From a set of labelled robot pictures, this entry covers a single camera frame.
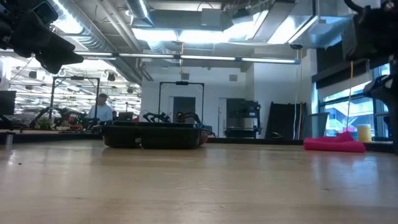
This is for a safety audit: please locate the brown kiwi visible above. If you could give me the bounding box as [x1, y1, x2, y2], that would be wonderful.
[198, 129, 209, 146]

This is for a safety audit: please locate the black plastic compartment container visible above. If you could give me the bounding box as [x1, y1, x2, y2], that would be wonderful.
[101, 121, 203, 149]

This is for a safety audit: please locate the black aluminium table frame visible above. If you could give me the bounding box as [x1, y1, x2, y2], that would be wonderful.
[0, 130, 398, 154]

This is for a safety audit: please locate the person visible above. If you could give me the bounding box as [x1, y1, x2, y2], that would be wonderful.
[88, 93, 113, 123]

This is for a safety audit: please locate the black machine cart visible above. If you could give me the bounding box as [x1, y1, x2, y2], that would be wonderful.
[224, 100, 262, 139]

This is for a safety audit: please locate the grey bin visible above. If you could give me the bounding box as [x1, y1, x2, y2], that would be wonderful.
[303, 112, 330, 139]

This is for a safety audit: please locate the silver post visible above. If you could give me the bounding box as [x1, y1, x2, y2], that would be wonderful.
[4, 132, 15, 150]

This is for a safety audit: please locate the yellow cylinder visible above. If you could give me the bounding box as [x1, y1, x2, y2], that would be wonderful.
[356, 124, 373, 143]

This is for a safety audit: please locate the black leaning panel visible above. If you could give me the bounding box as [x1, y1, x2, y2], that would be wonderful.
[267, 101, 307, 140]

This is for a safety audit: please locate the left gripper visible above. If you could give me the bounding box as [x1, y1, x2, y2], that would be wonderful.
[0, 0, 85, 75]

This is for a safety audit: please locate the red folded cloth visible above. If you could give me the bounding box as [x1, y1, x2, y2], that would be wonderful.
[303, 131, 367, 153]

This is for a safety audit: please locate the long ceiling light tube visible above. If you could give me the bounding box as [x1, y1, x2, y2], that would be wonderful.
[74, 51, 302, 65]

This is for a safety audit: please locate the black computer monitor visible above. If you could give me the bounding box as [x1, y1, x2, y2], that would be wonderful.
[0, 90, 17, 116]

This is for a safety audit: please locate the black gantry frame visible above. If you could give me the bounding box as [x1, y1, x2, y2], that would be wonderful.
[158, 81, 205, 125]
[51, 76, 101, 121]

